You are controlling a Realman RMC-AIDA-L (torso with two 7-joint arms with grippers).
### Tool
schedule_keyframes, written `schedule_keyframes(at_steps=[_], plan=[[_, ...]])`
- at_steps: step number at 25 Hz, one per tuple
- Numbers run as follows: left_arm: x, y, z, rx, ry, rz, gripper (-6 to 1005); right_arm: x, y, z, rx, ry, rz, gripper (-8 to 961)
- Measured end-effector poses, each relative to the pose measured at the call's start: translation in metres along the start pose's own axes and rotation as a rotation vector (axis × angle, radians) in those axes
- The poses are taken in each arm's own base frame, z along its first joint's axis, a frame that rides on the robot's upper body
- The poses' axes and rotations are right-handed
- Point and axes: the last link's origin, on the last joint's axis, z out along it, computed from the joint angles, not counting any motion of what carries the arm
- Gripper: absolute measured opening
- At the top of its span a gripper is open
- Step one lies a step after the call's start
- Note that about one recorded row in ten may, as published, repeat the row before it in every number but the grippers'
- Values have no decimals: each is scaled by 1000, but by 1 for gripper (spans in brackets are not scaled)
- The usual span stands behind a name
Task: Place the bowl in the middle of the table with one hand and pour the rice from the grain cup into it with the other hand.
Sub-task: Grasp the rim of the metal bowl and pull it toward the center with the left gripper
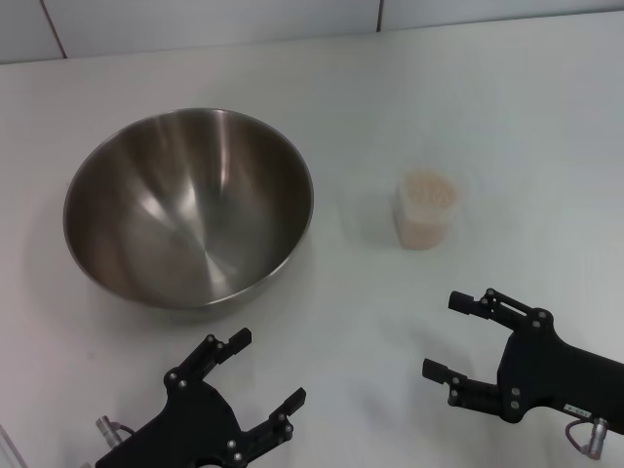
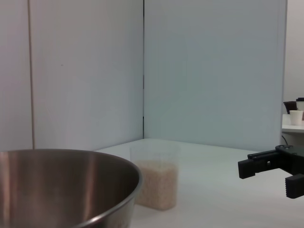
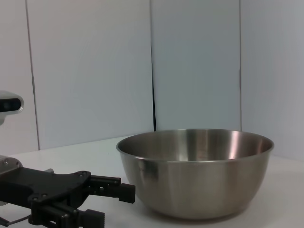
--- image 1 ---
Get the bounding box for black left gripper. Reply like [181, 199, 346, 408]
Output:
[95, 328, 308, 468]

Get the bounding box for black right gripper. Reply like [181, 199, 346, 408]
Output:
[421, 287, 624, 433]

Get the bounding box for clear plastic measuring cup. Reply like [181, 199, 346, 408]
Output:
[393, 168, 470, 253]

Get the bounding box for white rice grains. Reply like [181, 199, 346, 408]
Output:
[397, 169, 459, 251]

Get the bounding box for stainless steel mixing bowl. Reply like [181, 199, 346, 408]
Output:
[61, 106, 315, 322]

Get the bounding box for right gripper cable with plug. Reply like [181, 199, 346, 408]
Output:
[565, 416, 613, 462]

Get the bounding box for gripper cable with plug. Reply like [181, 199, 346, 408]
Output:
[94, 413, 140, 448]
[565, 416, 613, 462]

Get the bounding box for left gripper cable with plug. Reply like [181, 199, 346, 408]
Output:
[94, 413, 140, 448]

